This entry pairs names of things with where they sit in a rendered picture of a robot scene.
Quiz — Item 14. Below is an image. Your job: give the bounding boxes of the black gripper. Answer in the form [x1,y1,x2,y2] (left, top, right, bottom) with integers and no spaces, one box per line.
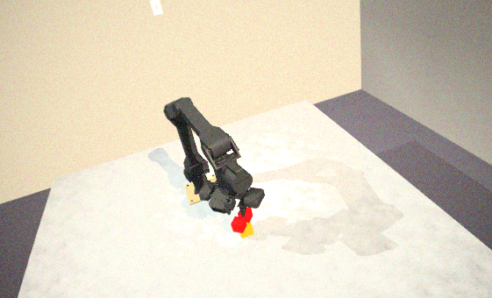
[198,178,265,218]

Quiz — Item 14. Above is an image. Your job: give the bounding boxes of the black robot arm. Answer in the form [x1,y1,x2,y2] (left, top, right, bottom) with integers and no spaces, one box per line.
[163,97,253,214]

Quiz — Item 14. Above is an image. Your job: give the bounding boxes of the red cube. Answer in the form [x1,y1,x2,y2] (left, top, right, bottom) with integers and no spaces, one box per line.
[231,216,247,233]
[238,208,253,223]

